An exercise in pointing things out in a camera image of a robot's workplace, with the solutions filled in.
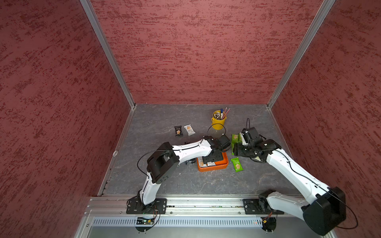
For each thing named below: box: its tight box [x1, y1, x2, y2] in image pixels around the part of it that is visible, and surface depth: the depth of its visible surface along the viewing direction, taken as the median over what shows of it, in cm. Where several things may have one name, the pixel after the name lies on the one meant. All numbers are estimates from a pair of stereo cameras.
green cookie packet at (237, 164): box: [230, 157, 245, 173], surface depth 89 cm
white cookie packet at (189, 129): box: [183, 123, 196, 136], surface depth 105 cm
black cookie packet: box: [174, 125, 184, 137], surface depth 105 cm
